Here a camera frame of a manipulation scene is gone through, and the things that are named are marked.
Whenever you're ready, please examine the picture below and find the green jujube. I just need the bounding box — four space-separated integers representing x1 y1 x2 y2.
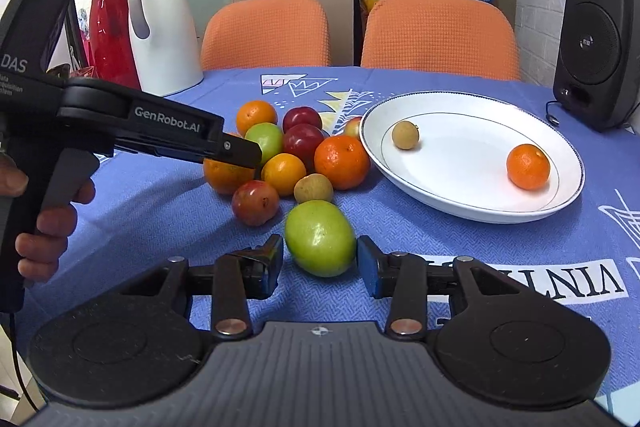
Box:
284 200 357 278
244 122 285 165

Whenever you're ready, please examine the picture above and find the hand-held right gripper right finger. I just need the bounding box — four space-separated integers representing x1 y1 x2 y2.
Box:
356 235 523 340

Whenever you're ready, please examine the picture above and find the white plate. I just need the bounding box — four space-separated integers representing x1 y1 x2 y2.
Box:
359 91 586 224

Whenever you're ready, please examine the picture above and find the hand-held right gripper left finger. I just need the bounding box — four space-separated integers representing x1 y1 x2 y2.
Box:
120 234 285 340

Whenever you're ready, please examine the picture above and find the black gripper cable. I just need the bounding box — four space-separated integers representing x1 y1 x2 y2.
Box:
0 309 41 410

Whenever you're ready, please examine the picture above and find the mottled red plum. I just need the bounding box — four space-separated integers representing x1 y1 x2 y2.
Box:
231 180 281 227

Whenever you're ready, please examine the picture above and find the blue printed tablecloth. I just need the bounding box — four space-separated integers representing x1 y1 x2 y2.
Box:
0 66 640 413

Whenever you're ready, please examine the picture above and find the person's left hand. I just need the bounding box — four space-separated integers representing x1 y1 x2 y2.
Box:
0 152 96 280

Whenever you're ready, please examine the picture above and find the black speaker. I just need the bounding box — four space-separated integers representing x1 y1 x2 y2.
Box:
552 0 640 132

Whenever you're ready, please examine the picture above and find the white thermos jug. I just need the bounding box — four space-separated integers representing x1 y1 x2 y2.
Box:
127 0 205 98

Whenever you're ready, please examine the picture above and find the tan longan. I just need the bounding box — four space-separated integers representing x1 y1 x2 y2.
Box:
391 120 420 150
293 173 334 205

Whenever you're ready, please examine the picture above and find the orange tangerine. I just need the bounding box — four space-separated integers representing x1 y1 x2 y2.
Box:
202 132 257 196
314 135 371 191
506 144 551 191
235 100 278 138

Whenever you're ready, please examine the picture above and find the red-green plum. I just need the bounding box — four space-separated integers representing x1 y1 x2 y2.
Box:
341 116 365 140

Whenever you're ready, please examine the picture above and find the yellow-orange tangerine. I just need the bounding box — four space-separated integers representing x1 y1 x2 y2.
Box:
261 153 307 197

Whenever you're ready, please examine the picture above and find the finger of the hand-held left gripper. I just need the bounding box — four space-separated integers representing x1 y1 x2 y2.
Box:
114 131 263 169

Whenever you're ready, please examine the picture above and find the red thermos jug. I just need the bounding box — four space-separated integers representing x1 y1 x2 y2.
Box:
89 0 142 90

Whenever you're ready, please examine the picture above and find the orange chair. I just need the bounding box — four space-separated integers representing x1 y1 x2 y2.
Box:
360 0 522 82
200 0 331 71

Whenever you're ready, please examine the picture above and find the dark red plum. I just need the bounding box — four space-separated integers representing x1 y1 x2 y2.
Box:
282 123 327 172
282 106 323 132

